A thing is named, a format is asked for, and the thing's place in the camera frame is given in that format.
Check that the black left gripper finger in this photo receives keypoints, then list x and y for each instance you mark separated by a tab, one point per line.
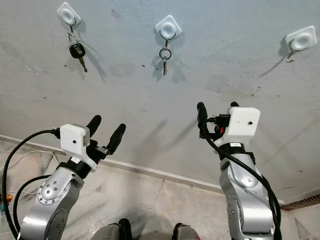
94	123
117	136

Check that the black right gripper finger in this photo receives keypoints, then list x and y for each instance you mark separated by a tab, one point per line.
234	105
203	116

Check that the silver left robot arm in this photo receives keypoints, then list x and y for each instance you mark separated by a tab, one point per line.
50	200

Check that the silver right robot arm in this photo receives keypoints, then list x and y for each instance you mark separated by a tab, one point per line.
245	210

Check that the robot left leg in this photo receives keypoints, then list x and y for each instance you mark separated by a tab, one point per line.
115	231

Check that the robot leg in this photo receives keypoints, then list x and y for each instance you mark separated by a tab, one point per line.
115	231
185	233

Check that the colourful plastic toy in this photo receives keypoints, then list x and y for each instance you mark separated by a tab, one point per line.
7	198

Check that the robot right leg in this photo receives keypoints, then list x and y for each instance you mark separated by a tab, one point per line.
185	233

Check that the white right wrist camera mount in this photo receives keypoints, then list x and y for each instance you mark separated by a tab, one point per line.
245	122

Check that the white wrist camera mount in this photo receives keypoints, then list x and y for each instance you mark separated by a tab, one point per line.
74	139
245	122

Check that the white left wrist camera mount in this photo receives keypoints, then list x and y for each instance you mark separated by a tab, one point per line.
74	139

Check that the white square wall hook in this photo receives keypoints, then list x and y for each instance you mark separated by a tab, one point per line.
168	27
68	15
302	41

